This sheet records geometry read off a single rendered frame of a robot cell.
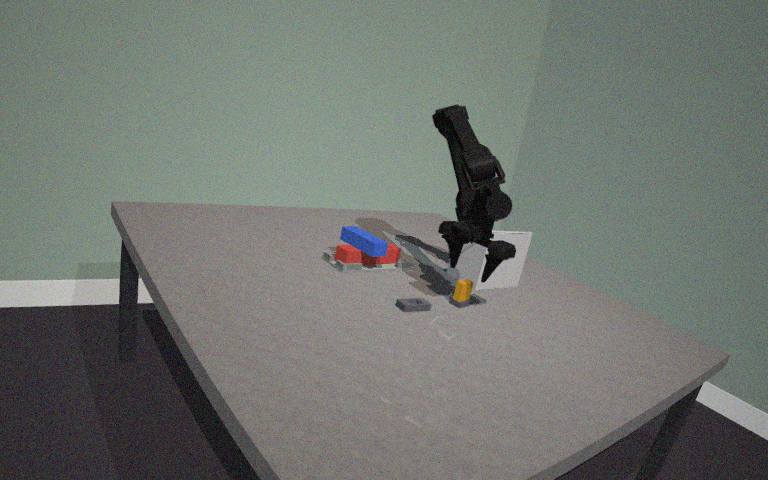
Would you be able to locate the yellow block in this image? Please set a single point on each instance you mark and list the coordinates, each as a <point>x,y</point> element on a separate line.
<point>463,290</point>

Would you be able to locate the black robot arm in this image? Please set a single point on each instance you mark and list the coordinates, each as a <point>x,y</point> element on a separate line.
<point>473,162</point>

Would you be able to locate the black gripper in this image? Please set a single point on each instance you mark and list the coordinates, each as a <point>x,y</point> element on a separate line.
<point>498,250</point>

